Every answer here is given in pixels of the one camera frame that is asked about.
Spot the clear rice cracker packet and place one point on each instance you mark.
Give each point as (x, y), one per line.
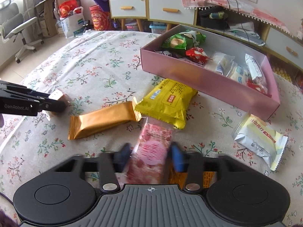
(238, 73)

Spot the pink cardboard box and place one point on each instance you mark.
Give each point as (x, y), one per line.
(209, 82)

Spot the green snack bag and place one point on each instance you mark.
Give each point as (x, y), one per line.
(183, 41)

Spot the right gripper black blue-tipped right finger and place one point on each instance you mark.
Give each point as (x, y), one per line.
(183, 161)

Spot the gold orange snack bar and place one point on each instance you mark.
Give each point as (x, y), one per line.
(103, 119)

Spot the pink cloth on cabinet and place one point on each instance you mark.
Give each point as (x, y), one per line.
(240, 7)

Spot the red cartoon gift bag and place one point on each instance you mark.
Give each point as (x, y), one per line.
(101, 19)

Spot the pink peach oolong snack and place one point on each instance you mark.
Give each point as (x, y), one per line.
(146, 163)

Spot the pizza print snack packet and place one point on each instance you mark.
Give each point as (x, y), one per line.
(255, 70)

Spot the grey office chair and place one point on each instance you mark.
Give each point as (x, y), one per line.
(13, 24)

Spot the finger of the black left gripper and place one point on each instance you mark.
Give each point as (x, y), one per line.
(47, 104)

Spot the clear plastic storage bin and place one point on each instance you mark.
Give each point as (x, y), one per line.
(157, 28)

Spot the small brown snack packet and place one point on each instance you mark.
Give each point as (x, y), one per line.
(57, 94)

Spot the yellow snack bag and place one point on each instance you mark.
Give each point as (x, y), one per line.
(168, 102)

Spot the yellow egg tray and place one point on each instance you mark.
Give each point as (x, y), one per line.
(279, 68)

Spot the wooden white drawer cabinet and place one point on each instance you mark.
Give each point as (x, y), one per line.
(277, 42)

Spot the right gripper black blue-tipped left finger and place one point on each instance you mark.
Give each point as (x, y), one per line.
(109, 164)

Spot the red white candy packet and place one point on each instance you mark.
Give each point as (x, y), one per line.
(197, 55)

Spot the pale yellow white snack packet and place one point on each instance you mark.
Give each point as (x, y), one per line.
(259, 137)

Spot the orange silver snack packet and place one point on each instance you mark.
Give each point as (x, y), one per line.
(204, 179)

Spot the white red shopping bag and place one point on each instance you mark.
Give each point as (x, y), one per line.
(71, 18)

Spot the clear white snack packet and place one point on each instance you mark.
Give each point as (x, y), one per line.
(219, 63)

